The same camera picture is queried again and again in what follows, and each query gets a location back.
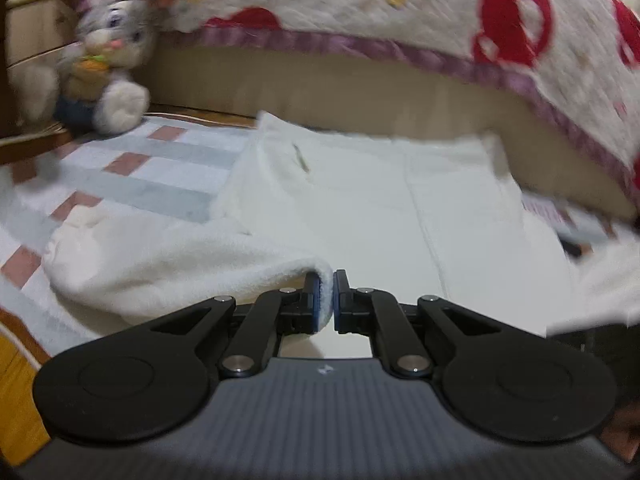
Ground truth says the beige nightstand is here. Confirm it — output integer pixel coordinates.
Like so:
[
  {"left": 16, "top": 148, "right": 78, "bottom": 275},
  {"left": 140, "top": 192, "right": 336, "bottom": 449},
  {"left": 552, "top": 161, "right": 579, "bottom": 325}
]
[{"left": 5, "top": 0, "right": 83, "bottom": 126}]

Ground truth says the beige bed frame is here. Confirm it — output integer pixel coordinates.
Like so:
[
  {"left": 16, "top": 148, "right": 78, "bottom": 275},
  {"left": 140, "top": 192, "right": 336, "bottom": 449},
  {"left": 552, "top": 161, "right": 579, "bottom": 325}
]
[{"left": 145, "top": 37, "right": 636, "bottom": 221}]

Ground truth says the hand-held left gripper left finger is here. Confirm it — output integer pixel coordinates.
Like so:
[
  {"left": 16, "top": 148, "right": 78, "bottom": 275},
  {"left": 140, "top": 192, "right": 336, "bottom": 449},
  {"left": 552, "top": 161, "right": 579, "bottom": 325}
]
[{"left": 150, "top": 270, "right": 325, "bottom": 379}]

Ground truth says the white fleece garment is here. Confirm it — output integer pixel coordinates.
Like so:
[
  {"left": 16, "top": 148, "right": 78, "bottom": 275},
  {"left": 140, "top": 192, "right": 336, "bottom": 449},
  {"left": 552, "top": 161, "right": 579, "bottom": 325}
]
[{"left": 42, "top": 110, "right": 640, "bottom": 341}]

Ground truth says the checkered cartoon rug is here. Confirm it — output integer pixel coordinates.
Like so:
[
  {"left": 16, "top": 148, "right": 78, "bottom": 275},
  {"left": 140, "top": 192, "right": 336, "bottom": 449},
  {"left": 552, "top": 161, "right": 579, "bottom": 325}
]
[{"left": 0, "top": 112, "right": 621, "bottom": 356}]

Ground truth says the grey plush rabbit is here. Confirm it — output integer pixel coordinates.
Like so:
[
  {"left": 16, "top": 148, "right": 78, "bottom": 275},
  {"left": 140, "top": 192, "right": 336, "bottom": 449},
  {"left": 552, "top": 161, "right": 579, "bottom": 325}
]
[{"left": 20, "top": 0, "right": 206, "bottom": 136}]

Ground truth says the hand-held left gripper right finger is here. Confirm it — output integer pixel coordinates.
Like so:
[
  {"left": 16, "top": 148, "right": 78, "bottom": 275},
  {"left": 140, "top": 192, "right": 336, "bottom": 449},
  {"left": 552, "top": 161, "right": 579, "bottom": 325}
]
[{"left": 332, "top": 269, "right": 502, "bottom": 378}]

